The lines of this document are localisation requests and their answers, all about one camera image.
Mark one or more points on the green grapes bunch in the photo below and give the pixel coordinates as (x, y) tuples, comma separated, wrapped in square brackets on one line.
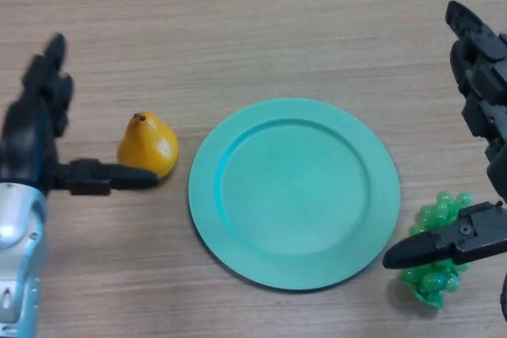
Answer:
[(439, 211)]

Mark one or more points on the green round plate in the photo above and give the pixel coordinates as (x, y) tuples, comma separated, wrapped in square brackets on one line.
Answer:
[(293, 195)]

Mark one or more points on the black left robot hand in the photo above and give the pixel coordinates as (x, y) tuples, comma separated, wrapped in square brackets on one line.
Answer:
[(24, 140)]

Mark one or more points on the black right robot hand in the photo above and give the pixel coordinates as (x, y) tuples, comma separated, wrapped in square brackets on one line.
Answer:
[(487, 96)]

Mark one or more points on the yellow pear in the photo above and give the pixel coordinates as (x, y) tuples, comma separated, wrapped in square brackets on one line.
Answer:
[(146, 144)]

